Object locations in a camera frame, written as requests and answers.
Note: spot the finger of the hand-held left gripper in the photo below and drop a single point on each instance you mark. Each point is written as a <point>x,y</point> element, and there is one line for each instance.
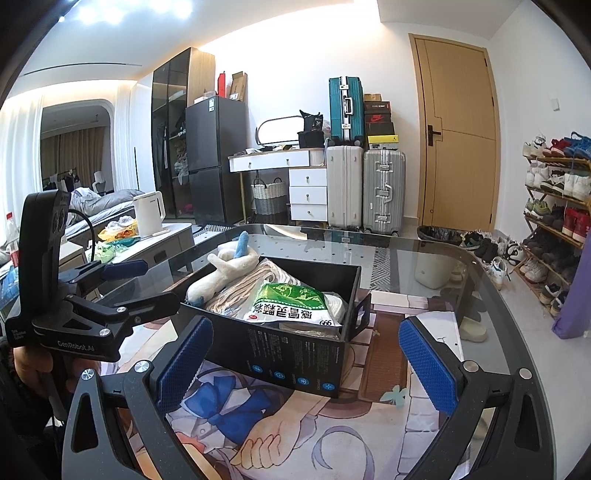
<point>157,303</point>
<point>124,268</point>

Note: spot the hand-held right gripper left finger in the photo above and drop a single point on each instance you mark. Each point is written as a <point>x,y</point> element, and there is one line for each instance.
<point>184,360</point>

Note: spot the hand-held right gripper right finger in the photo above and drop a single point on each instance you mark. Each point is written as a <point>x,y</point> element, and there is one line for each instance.
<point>427,364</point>

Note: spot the white plush toy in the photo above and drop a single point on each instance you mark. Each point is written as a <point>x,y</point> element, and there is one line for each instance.
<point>221,277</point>

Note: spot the black cardboard box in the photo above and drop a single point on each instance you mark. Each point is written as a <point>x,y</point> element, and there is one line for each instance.
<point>286,360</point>

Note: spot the green white medicine packet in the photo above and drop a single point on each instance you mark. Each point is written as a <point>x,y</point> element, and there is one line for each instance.
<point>286,300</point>

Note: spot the person's left hand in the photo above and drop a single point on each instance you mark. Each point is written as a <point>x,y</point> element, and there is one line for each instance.
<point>32,364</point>

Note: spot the green plastic bag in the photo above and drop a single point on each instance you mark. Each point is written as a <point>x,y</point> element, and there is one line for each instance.
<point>107,254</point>

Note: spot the clear plastic bottle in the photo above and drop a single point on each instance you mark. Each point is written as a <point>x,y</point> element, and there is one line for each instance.
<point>11,240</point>

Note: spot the colourful snack bags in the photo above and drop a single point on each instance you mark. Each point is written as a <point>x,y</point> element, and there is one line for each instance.
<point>120,233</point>

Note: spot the grey white side cabinet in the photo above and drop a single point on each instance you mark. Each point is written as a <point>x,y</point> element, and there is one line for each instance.
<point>171,240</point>

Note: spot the beige slipper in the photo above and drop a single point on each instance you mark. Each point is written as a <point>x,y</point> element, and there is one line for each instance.
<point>473,330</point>

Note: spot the white electric kettle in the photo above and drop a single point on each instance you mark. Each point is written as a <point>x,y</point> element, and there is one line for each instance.
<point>147,214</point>

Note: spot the bed with grey duvet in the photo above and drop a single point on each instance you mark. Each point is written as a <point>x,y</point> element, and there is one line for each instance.
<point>111,203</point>

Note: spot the white office chair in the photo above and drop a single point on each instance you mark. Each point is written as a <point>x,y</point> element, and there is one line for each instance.
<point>99,181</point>

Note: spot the white sheer curtain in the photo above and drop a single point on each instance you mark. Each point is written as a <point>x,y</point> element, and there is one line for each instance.
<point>18,157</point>

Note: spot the brown curtain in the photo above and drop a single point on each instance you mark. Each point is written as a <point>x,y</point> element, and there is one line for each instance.
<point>69,157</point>

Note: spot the white trash bin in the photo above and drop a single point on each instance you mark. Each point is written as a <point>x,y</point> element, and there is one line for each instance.
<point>436,263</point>

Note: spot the patterned floor rug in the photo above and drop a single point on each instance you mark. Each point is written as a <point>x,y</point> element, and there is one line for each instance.
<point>382,267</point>

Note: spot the cluster of loose shoes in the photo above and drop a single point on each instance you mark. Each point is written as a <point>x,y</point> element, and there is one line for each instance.
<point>496,267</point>

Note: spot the cartoon printed table mat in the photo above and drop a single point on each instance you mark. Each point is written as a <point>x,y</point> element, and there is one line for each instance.
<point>286,438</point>

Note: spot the dark glass wardrobe cabinet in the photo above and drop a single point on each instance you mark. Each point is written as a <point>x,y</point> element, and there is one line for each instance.
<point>168,138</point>

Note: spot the dark grey fridge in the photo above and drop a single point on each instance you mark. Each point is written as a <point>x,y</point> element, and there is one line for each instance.
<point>217,157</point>

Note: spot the purple cloth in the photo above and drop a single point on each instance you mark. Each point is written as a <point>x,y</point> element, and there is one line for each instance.
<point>572,321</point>

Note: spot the woven laundry basket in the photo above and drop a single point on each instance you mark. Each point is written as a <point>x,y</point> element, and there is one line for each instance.
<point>270,198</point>

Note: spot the silver suitcase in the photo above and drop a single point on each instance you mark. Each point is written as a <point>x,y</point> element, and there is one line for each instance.
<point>384,191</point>

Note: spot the white dresser with drawers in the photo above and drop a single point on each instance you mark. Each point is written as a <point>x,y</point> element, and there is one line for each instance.
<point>307,194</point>

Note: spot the wooden shoe rack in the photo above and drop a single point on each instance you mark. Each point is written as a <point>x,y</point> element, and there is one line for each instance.
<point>556,230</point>

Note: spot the white suitcase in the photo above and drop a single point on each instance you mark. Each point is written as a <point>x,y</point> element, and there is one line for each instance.
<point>345,187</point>

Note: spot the oval table mirror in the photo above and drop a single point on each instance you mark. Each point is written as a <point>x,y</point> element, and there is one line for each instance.
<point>279,131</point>

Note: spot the red slim box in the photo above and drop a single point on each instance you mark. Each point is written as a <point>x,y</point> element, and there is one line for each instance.
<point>221,85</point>

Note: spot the open cardboard box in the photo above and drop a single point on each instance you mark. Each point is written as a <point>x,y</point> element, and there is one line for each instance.
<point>238,86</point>

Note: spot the white ribbed container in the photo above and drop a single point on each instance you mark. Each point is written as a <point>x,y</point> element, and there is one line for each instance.
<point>317,157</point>

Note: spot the shoe rack with shoes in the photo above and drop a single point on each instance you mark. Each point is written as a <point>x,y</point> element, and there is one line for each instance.
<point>549,180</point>

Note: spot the tan wooden door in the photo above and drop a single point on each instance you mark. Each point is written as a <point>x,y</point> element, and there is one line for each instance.
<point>457,138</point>

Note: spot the yellow black shoe box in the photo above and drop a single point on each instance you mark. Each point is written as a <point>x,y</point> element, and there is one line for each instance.
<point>382,139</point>

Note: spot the black bag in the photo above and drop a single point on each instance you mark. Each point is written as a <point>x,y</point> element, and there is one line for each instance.
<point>311,134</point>

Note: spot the dark shoe box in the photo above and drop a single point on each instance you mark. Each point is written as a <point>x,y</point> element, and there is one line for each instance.
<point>380,128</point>

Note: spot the red black shoe box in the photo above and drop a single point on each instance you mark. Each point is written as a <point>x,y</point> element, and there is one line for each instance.
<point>378,117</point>

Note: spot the teal suitcase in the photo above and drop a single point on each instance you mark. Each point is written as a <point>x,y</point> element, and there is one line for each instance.
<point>344,110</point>

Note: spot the brown shoe box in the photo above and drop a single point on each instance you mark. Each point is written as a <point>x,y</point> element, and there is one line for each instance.
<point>373,98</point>

